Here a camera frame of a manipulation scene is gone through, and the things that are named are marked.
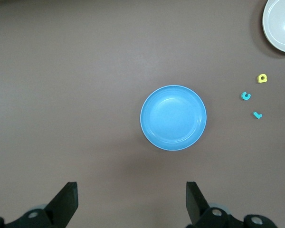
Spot blue plate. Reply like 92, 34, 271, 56
140, 85, 208, 151

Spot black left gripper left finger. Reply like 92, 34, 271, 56
0, 181, 79, 228

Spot beige plate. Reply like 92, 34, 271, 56
262, 0, 285, 54

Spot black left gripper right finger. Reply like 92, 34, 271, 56
185, 181, 280, 228

